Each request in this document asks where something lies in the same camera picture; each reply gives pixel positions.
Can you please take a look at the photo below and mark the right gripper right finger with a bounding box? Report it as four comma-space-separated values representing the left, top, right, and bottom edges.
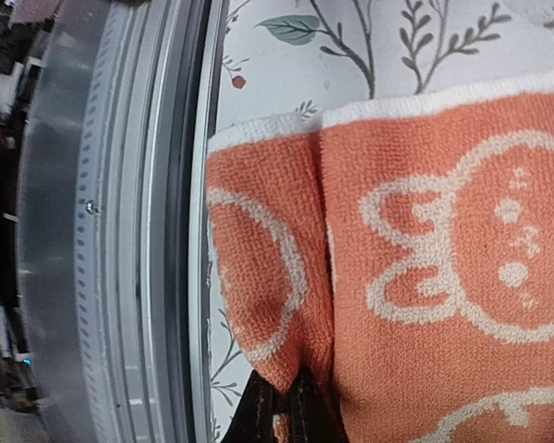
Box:
289, 367, 344, 443

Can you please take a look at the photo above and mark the front aluminium rail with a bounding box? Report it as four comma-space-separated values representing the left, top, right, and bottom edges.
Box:
18, 1, 224, 442

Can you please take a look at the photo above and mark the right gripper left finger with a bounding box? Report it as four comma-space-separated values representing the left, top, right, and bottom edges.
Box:
222, 370, 276, 443

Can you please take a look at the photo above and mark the orange bunny towel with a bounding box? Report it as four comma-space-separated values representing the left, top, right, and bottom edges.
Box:
206, 71, 554, 442

